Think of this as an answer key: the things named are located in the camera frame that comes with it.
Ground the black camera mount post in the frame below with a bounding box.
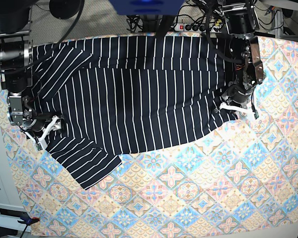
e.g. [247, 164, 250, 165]
[155, 15, 175, 40]

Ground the navy white striped T-shirt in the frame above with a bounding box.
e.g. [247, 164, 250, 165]
[32, 36, 237, 189]

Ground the white wall vent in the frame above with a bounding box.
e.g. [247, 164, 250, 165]
[0, 203, 28, 231]

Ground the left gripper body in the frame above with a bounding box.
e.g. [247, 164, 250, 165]
[221, 84, 255, 109]

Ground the white power strip red switch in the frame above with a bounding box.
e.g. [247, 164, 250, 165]
[174, 23, 223, 33]

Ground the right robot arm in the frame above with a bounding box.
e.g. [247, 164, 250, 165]
[0, 0, 62, 151]

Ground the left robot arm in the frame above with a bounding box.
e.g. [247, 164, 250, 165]
[218, 0, 265, 119]

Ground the patterned tablecloth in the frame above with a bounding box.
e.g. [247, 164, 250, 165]
[0, 37, 298, 238]

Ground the black round stool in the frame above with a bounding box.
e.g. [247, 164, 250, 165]
[49, 0, 84, 20]

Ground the blue clamp orange tip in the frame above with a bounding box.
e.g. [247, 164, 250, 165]
[17, 216, 40, 226]

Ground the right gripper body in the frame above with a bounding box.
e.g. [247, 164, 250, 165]
[21, 112, 64, 133]

